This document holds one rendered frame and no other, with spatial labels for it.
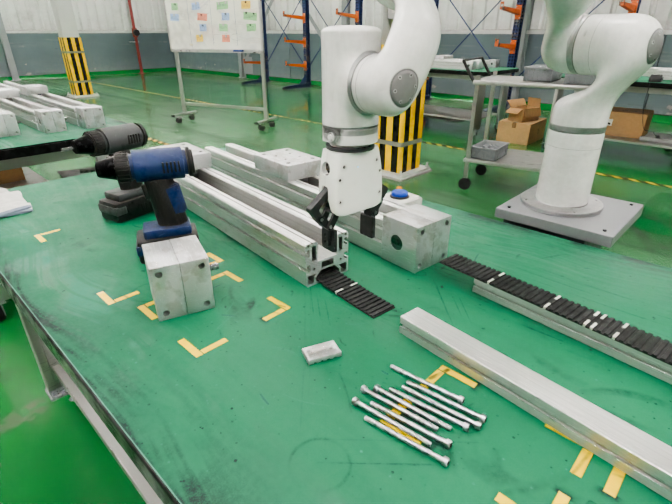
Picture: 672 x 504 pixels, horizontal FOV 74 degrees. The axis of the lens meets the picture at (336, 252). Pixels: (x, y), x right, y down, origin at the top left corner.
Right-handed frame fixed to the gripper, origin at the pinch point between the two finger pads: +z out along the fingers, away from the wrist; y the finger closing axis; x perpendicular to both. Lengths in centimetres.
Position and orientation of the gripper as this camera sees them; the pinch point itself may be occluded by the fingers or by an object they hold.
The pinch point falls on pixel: (349, 236)
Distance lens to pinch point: 75.7
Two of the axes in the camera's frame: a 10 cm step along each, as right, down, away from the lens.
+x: -6.4, -3.4, 6.9
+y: 7.7, -2.8, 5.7
